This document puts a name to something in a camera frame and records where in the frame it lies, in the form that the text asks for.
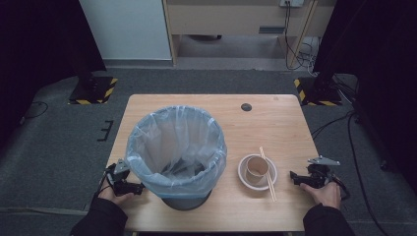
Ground grey power strip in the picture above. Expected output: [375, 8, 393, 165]
[278, 0, 306, 9]

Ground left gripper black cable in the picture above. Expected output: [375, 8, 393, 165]
[95, 170, 114, 199]

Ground dark grey trash bin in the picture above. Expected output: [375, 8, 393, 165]
[160, 189, 213, 211]

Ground white tangled cables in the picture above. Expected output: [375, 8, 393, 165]
[298, 36, 322, 76]

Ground person's left hand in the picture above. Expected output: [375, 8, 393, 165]
[97, 186, 136, 207]

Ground black stand base hazard stripes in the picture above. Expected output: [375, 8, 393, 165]
[292, 76, 344, 107]
[67, 75, 119, 106]

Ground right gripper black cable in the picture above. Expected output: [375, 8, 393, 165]
[336, 178, 351, 202]

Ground trash bin with blue liner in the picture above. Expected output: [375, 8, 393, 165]
[124, 104, 228, 200]

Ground thin black floor cable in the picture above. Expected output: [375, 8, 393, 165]
[19, 100, 50, 126]

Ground black cable bundle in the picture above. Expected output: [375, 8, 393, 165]
[331, 73, 361, 105]

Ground black hanging power cable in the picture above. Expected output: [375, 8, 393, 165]
[283, 1, 317, 72]

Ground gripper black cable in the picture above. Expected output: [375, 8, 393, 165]
[95, 170, 114, 199]
[336, 178, 351, 202]

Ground long black floor cable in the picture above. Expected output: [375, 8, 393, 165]
[346, 112, 391, 236]

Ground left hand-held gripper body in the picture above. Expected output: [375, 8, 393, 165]
[103, 158, 133, 196]

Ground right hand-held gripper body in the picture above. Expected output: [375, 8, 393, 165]
[306, 155, 342, 190]

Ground white paper bowl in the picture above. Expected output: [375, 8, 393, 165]
[237, 153, 278, 192]

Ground brown paper cup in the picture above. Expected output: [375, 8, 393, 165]
[245, 155, 270, 185]

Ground person's right hand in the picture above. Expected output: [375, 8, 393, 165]
[299, 181, 342, 210]

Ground black curtain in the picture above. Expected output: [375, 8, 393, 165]
[0, 0, 108, 147]
[312, 0, 417, 190]

